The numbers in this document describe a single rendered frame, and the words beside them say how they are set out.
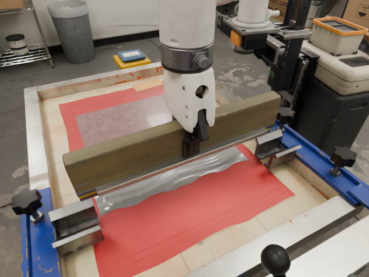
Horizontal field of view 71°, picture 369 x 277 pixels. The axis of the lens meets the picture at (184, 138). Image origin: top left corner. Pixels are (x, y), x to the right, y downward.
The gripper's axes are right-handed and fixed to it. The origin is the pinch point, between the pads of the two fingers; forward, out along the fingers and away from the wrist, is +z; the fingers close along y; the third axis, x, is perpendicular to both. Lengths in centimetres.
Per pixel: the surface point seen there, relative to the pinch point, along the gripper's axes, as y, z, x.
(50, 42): 365, 95, 21
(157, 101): 36.5, 14.2, -8.1
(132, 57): 71, 13, -11
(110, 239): -4.2, 13.9, 17.8
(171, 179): 3.4, 13.3, 2.0
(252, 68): 202, 112, -195
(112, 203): 2.9, 13.2, 15.4
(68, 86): 54, 11, 16
